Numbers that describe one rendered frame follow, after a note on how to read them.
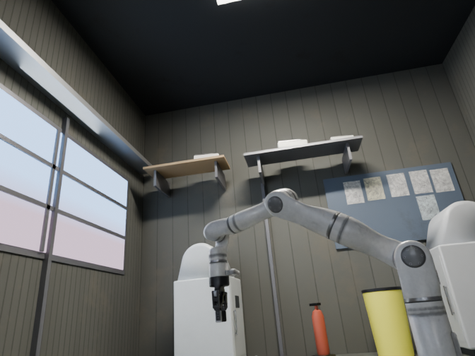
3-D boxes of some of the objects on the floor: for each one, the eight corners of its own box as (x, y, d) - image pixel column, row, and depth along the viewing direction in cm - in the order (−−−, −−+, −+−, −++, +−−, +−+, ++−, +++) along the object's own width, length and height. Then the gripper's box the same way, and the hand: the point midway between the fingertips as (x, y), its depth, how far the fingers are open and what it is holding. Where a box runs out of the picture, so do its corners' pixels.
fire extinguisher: (335, 357, 346) (326, 301, 367) (337, 360, 325) (327, 301, 346) (312, 358, 350) (304, 304, 370) (312, 362, 328) (304, 304, 349)
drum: (411, 352, 336) (396, 287, 359) (424, 357, 300) (406, 285, 323) (371, 354, 341) (358, 291, 365) (379, 359, 305) (364, 289, 329)
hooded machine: (247, 362, 359) (238, 246, 406) (238, 371, 307) (229, 237, 355) (191, 366, 368) (188, 252, 415) (172, 376, 316) (172, 244, 363)
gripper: (214, 277, 133) (216, 322, 127) (203, 274, 119) (205, 323, 113) (232, 276, 131) (235, 321, 125) (223, 272, 118) (226, 322, 112)
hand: (220, 318), depth 120 cm, fingers open, 6 cm apart
